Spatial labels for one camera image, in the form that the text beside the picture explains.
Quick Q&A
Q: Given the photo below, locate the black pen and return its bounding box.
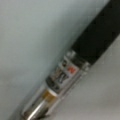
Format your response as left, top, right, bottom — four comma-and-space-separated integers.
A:
21, 0, 120, 120

